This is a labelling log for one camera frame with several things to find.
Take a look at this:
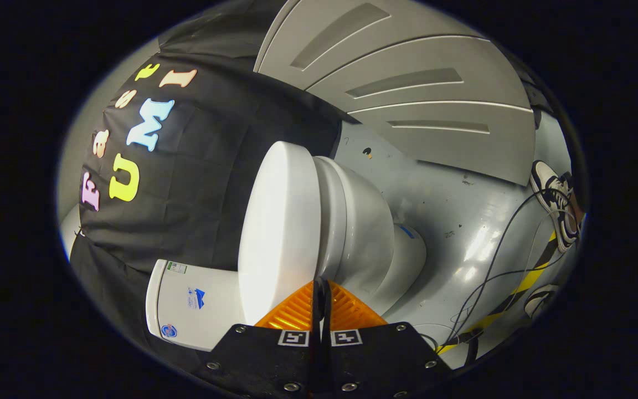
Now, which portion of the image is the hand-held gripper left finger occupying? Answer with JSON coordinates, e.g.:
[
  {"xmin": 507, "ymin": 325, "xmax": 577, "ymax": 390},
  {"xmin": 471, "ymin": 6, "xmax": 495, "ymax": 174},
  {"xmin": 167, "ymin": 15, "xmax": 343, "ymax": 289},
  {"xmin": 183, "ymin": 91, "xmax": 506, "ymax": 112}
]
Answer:
[{"xmin": 198, "ymin": 280, "xmax": 321, "ymax": 399}]

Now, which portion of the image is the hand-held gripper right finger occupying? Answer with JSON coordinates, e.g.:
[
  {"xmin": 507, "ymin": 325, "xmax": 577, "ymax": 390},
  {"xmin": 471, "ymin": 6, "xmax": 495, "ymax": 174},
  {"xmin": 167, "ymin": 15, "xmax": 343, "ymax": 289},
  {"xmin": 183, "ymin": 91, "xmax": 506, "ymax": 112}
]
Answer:
[{"xmin": 320, "ymin": 280, "xmax": 454, "ymax": 399}]

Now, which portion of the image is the white toilet lid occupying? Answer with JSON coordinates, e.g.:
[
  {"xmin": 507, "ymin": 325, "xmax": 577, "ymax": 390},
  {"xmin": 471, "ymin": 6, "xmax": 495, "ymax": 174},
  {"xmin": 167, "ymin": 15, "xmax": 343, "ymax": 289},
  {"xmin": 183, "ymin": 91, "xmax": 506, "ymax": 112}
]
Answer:
[{"xmin": 238, "ymin": 141, "xmax": 322, "ymax": 326}]

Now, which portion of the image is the white toilet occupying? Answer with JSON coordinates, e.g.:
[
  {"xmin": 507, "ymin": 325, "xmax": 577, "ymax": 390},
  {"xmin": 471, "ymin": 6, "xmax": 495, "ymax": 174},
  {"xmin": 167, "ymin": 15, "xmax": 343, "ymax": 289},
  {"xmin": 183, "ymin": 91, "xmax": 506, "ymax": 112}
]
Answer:
[{"xmin": 146, "ymin": 156, "xmax": 428, "ymax": 351}]

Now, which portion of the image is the yellow black floor tape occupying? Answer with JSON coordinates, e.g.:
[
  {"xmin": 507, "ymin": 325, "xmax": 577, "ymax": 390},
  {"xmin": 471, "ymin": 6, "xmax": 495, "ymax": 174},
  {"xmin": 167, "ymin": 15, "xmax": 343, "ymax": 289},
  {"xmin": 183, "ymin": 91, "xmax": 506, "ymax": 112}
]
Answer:
[{"xmin": 435, "ymin": 230, "xmax": 560, "ymax": 355}]

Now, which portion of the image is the black white sneaker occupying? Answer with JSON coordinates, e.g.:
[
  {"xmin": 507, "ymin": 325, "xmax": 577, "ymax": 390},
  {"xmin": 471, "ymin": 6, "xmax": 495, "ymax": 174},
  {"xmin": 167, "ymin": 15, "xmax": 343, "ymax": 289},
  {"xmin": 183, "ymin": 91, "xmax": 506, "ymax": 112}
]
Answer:
[
  {"xmin": 531, "ymin": 161, "xmax": 580, "ymax": 253},
  {"xmin": 524, "ymin": 284, "xmax": 560, "ymax": 318}
]

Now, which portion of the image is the black backdrop cloth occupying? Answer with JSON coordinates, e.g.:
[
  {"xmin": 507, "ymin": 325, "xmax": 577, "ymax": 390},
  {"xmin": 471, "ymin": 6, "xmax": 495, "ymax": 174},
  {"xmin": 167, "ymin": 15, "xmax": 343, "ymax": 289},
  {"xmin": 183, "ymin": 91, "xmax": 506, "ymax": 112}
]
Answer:
[{"xmin": 69, "ymin": 0, "xmax": 356, "ymax": 383}]

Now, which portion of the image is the white panelled cabinet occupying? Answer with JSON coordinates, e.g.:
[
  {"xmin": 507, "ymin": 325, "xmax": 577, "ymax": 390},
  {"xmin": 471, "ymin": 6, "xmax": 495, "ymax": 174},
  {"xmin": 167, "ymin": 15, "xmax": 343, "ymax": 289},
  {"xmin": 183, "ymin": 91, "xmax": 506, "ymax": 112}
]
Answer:
[{"xmin": 254, "ymin": 0, "xmax": 537, "ymax": 186}]

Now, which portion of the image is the thin black cable tangle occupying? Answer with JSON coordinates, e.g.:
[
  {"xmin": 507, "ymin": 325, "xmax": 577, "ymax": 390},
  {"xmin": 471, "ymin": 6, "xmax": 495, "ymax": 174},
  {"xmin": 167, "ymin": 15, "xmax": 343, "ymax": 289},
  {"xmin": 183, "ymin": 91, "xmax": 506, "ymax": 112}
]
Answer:
[{"xmin": 449, "ymin": 186, "xmax": 574, "ymax": 347}]

